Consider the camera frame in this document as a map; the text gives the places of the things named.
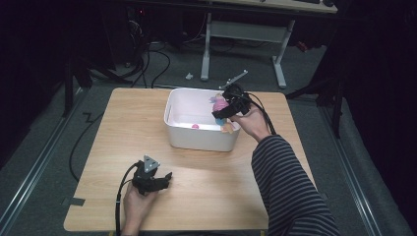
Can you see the metal floor rail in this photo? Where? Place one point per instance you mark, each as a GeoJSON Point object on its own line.
{"type": "Point", "coordinates": [352, 177]}
{"type": "Point", "coordinates": [39, 157]}

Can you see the white plastic bin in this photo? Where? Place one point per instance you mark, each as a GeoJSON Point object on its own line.
{"type": "Point", "coordinates": [200, 124]}

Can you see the white paper scrap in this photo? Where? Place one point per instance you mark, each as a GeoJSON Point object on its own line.
{"type": "Point", "coordinates": [189, 76]}

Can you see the black computer mouse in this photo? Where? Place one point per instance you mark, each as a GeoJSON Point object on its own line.
{"type": "Point", "coordinates": [328, 2]}

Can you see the black metal stand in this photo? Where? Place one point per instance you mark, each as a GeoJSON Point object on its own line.
{"type": "Point", "coordinates": [334, 98]}
{"type": "Point", "coordinates": [69, 88]}

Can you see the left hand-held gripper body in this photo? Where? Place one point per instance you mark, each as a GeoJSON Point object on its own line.
{"type": "Point", "coordinates": [146, 178]}

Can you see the person's left hand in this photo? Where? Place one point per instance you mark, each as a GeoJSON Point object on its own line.
{"type": "Point", "coordinates": [137, 206]}

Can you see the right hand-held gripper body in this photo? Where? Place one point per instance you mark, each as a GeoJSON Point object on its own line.
{"type": "Point", "coordinates": [238, 98]}

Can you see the person's right hand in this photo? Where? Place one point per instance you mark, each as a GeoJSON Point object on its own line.
{"type": "Point", "coordinates": [254, 123]}

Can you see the pink bone toy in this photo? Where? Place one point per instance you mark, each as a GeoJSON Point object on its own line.
{"type": "Point", "coordinates": [195, 126]}

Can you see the red object under desk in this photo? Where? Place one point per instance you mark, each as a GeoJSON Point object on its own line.
{"type": "Point", "coordinates": [302, 46]}

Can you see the white metal frame desk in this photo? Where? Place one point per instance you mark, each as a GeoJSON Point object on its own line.
{"type": "Point", "coordinates": [249, 31]}

